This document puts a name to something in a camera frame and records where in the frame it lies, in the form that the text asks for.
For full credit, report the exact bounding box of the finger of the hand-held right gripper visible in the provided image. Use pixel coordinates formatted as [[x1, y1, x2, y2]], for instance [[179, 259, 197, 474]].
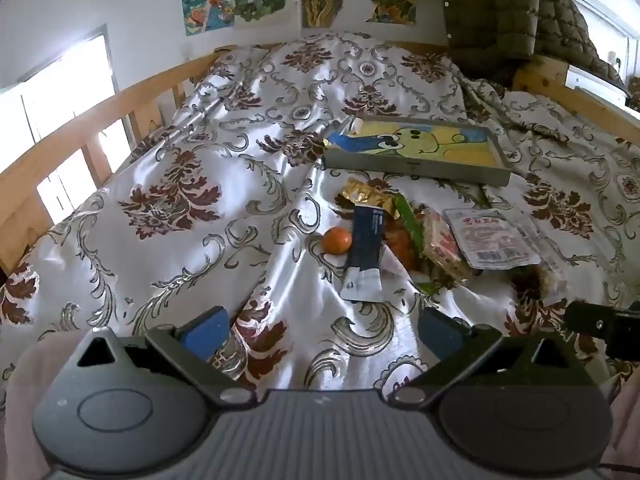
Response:
[[564, 299, 640, 356]]

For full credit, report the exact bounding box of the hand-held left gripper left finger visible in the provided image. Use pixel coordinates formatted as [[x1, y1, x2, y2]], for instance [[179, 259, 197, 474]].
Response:
[[74, 305, 257, 408]]

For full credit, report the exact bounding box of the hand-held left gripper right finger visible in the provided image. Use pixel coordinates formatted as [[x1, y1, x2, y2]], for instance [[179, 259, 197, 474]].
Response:
[[387, 306, 597, 408]]

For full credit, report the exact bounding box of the round rice cracker packet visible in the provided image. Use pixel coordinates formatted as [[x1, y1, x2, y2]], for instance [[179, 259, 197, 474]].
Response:
[[420, 210, 478, 283]]

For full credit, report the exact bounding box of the green-edged orange snack packet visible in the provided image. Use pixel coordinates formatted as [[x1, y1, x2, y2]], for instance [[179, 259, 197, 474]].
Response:
[[380, 194, 441, 293]]

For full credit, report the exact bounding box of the white packet with red print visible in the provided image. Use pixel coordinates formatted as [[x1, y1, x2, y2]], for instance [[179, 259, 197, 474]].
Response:
[[444, 207, 543, 271]]

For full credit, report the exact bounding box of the dark blue snack packet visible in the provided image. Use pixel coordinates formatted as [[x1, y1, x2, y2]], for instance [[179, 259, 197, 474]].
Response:
[[341, 205, 386, 303]]

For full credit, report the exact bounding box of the small orange tomato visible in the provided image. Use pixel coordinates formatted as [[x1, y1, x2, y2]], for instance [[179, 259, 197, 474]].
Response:
[[321, 227, 353, 256]]

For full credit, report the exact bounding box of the gold foil snack packet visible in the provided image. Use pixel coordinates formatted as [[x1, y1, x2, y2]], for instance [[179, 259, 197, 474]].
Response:
[[340, 177, 401, 221]]

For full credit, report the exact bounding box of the grey rectangular tray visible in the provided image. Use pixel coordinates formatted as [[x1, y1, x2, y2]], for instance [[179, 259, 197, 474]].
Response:
[[320, 115, 513, 188]]

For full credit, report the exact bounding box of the floral printed blanket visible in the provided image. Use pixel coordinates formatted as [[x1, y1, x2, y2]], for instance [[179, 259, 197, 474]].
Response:
[[0, 32, 640, 411]]

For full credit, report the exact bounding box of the cartoon printed tray liner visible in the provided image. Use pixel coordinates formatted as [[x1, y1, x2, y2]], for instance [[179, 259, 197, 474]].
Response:
[[325, 119, 503, 167]]

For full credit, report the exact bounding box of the window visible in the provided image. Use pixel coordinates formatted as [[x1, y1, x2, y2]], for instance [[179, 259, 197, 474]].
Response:
[[0, 25, 132, 211]]

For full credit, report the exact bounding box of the olive quilted jacket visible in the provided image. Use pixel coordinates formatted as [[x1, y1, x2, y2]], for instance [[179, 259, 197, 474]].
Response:
[[440, 0, 626, 91]]

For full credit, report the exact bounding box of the wooden bed frame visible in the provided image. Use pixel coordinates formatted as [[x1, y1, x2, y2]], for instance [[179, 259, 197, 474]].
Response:
[[0, 40, 640, 281]]

